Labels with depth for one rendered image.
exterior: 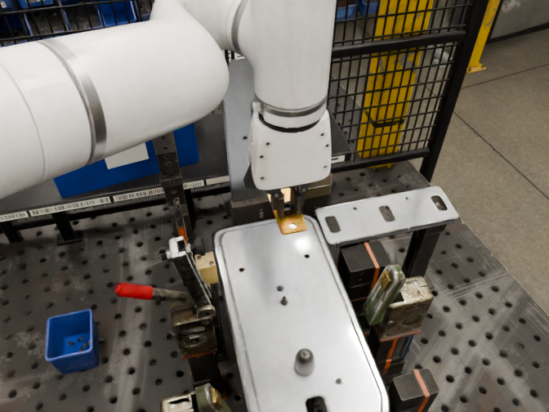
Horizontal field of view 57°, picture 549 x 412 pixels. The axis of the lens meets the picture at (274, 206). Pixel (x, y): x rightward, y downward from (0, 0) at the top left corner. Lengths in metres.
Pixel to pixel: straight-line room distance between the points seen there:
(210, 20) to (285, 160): 0.18
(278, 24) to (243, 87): 0.41
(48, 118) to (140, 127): 0.07
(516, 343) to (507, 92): 2.29
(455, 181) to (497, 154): 0.34
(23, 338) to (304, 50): 1.05
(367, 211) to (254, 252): 0.26
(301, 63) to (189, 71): 0.16
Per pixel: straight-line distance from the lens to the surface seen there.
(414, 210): 1.10
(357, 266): 1.01
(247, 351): 0.88
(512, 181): 2.81
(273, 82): 0.54
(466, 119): 3.12
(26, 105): 0.34
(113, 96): 0.36
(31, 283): 1.45
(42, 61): 0.36
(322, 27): 0.51
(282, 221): 0.71
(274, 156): 0.61
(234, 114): 0.93
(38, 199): 1.15
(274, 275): 0.96
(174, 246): 0.74
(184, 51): 0.40
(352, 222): 1.05
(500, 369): 1.30
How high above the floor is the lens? 1.79
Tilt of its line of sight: 48 degrees down
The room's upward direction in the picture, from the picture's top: straight up
